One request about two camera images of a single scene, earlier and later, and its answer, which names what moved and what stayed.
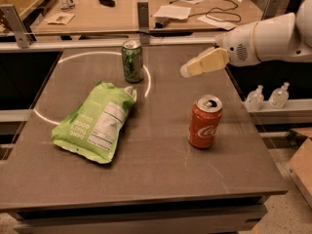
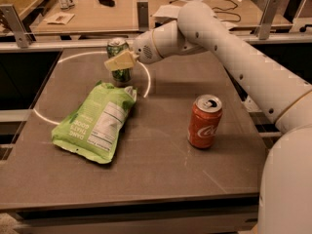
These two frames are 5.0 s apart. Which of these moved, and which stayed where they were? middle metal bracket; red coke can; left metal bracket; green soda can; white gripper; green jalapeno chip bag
Moved: green soda can; white gripper
Stayed: green jalapeno chip bag; red coke can; middle metal bracket; left metal bracket
